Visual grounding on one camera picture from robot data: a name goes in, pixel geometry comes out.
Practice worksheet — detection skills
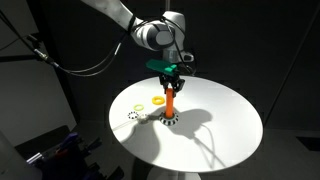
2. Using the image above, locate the black cable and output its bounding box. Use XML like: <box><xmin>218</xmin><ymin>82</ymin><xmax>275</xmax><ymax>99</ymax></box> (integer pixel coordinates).
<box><xmin>0</xmin><ymin>9</ymin><xmax>133</xmax><ymax>78</ymax></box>

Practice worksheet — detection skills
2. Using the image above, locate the thick yellow ring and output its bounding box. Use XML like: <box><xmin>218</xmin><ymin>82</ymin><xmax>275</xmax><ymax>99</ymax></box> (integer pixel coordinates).
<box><xmin>151</xmin><ymin>95</ymin><xmax>166</xmax><ymax>105</ymax></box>

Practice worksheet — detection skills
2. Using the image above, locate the orange stake with striped base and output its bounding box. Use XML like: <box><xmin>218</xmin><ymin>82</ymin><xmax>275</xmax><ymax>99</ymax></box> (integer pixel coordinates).
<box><xmin>158</xmin><ymin>87</ymin><xmax>180</xmax><ymax>127</ymax></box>

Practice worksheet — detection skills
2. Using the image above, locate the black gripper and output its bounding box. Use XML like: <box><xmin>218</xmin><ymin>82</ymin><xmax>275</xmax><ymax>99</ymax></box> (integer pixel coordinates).
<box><xmin>158</xmin><ymin>72</ymin><xmax>186</xmax><ymax>98</ymax></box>

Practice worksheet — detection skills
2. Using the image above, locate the black stand post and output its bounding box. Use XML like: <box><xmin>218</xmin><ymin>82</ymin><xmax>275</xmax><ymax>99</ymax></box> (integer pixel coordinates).
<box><xmin>25</xmin><ymin>0</ymin><xmax>82</xmax><ymax>125</ymax></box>

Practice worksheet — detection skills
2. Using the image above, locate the small white black object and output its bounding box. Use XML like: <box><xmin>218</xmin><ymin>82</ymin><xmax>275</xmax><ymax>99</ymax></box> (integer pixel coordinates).
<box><xmin>138</xmin><ymin>114</ymin><xmax>150</xmax><ymax>124</ymax></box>

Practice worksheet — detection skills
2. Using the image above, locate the white table pedestal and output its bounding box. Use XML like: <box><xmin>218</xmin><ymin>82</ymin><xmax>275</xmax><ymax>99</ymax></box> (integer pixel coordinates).
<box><xmin>146</xmin><ymin>166</ymin><xmax>202</xmax><ymax>180</ymax></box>

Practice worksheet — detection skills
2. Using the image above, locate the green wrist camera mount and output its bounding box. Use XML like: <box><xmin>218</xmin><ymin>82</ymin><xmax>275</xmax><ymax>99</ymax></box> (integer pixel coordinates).
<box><xmin>145</xmin><ymin>59</ymin><xmax>179</xmax><ymax>77</ymax></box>

